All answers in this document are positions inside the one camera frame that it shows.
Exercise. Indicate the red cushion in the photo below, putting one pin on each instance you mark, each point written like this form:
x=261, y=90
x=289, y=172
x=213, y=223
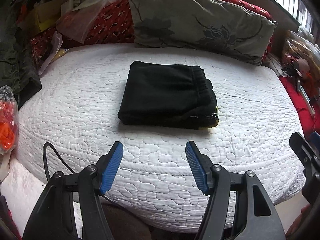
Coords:
x=309, y=123

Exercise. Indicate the right hand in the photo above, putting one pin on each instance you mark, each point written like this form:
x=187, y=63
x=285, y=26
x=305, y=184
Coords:
x=294, y=226

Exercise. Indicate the dark green jacket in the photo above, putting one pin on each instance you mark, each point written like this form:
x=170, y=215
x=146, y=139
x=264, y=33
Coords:
x=18, y=70

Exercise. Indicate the yellow cardboard box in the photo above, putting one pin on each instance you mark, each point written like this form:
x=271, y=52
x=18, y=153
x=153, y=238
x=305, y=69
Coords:
x=40, y=17

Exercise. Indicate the white quilted mattress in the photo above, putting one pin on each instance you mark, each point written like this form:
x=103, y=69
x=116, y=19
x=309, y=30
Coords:
x=76, y=110

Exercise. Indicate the red patterned blanket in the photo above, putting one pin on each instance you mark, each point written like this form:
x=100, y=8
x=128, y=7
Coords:
x=113, y=24

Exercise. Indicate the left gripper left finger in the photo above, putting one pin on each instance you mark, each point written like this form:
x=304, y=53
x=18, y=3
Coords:
x=53, y=214

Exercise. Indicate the black pants with yellow patch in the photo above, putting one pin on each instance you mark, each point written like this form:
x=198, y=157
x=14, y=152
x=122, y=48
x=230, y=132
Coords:
x=174, y=95

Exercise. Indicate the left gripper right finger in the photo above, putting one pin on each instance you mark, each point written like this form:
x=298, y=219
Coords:
x=255, y=216

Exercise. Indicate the orange items in plastic bag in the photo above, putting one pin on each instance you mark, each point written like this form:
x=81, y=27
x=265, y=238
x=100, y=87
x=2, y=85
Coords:
x=8, y=119

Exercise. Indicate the brown stool cushion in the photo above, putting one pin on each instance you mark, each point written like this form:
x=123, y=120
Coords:
x=125, y=226

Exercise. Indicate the clear plastic bag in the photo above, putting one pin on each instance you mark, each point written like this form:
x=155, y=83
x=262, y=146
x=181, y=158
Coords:
x=77, y=23

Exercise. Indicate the grey floral pillow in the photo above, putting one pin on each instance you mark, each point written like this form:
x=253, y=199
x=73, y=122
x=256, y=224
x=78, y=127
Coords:
x=211, y=25

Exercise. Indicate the cluttered toys pile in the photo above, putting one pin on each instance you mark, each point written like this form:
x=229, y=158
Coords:
x=300, y=58

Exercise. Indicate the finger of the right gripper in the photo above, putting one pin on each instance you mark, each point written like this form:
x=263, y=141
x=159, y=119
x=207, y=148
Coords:
x=304, y=152
x=314, y=140

